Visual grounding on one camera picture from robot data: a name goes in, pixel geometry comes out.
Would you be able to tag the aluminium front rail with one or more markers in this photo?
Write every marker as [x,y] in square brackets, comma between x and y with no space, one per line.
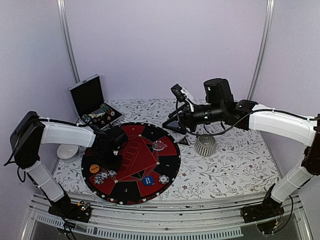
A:
[200,219]

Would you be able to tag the single blue white chip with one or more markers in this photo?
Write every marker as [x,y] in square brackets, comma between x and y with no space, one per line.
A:
[112,173]

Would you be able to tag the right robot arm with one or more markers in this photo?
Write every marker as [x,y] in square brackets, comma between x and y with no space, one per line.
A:
[250,115]

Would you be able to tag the blue small blind button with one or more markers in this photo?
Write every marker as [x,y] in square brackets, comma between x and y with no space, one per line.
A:
[148,181]

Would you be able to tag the chip row in case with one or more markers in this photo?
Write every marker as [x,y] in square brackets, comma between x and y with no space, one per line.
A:
[86,118]
[107,109]

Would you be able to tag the round red black poker mat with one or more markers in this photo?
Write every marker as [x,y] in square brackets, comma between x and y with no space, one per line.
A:
[138,161]

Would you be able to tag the aluminium poker chip case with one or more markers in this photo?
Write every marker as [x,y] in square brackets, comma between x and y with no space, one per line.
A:
[87,96]

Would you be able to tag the black triangular all-in button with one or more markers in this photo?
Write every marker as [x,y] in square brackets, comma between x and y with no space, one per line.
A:
[184,141]

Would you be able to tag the white ceramic bowl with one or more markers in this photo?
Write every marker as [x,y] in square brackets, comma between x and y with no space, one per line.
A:
[68,153]

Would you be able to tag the spread blue chips pile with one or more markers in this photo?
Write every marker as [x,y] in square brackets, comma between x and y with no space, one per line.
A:
[101,177]

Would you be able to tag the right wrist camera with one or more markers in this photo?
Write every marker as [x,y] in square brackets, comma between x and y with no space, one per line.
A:
[183,96]

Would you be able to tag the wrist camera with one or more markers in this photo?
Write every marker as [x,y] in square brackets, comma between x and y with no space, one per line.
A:
[183,96]
[115,152]

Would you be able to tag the right aluminium post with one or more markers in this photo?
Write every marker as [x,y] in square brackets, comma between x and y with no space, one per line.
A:
[270,4]

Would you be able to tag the clear acrylic dealer button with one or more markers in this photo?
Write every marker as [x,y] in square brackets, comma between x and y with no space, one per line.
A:
[158,145]

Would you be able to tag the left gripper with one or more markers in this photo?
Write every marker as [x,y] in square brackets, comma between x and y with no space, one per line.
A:
[115,167]

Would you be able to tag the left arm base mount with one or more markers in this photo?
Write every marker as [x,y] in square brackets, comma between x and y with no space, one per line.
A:
[80,212]

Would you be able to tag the left aluminium post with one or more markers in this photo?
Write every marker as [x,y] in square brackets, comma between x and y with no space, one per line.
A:
[67,39]

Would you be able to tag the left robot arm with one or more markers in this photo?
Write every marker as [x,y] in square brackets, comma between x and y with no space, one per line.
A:
[34,131]

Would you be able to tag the boxed card deck in case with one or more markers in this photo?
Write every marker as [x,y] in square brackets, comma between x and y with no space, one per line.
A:
[97,114]

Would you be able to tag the aluminium post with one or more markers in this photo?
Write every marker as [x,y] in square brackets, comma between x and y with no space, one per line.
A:
[67,39]
[270,4]

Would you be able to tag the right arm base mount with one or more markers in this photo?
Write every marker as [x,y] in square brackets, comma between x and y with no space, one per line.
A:
[268,216]

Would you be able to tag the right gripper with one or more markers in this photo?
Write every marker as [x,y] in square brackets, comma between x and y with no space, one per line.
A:
[184,116]

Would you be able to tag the orange big blind button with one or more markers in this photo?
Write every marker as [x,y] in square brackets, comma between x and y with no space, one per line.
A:
[94,168]

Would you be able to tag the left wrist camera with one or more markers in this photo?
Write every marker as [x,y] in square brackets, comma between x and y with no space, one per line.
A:
[115,152]

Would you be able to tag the blue white chip stack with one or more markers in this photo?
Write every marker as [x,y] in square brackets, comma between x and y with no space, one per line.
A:
[164,179]

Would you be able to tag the floral table cover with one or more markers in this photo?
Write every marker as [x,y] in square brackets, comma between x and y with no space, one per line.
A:
[241,164]

